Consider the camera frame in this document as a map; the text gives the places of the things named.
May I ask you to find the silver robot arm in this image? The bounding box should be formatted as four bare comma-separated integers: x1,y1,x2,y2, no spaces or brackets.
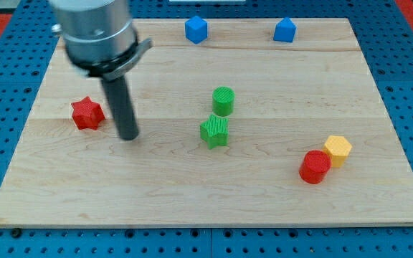
49,0,153,81

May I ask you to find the green star block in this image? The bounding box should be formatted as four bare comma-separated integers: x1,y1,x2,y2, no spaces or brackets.
199,114,229,149

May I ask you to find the red star block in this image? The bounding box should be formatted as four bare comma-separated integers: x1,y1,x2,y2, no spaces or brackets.
71,96,105,130

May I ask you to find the green cylinder block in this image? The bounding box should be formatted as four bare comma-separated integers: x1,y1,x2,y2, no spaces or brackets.
212,86,235,117

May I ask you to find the light wooden board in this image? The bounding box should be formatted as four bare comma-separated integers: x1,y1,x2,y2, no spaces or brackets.
0,18,413,229

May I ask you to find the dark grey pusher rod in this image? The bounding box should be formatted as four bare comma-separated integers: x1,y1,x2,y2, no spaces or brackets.
101,76,139,140

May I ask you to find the blue cube block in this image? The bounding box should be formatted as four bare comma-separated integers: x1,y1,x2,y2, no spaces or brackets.
184,16,209,44

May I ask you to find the red cylinder block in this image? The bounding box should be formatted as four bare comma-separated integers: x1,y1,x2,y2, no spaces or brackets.
299,150,331,184

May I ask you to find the blue pentagon block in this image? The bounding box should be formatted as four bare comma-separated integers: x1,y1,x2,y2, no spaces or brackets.
273,17,297,43

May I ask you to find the yellow hexagon block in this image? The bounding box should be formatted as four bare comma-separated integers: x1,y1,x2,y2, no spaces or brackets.
322,135,352,168

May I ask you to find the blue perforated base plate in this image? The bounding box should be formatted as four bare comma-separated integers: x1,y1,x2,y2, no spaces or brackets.
0,0,413,257

